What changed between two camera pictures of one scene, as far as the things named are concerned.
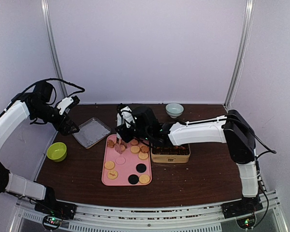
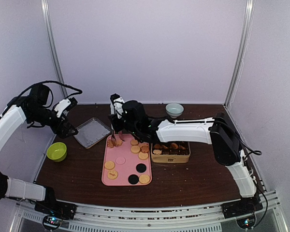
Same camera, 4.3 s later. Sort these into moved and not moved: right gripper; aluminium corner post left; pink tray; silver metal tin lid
Moved: right gripper
Not moved: aluminium corner post left; pink tray; silver metal tin lid
